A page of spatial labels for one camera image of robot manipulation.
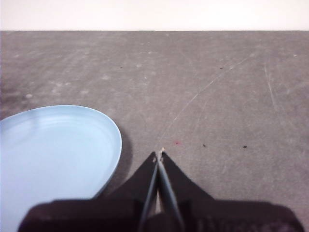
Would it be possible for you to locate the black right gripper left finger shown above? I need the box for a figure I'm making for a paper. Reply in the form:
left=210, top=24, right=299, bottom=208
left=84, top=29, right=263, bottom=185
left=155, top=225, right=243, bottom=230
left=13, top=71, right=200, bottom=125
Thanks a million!
left=93, top=151, right=159, bottom=232

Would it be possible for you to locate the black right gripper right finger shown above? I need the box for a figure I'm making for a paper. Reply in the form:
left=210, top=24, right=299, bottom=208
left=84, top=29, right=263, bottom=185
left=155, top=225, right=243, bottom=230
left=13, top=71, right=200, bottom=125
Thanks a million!
left=159, top=151, right=215, bottom=232

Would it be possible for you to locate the light blue round plate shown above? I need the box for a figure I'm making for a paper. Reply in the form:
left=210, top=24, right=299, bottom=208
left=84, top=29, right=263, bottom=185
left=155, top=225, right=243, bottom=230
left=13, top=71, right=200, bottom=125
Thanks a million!
left=0, top=104, right=123, bottom=232

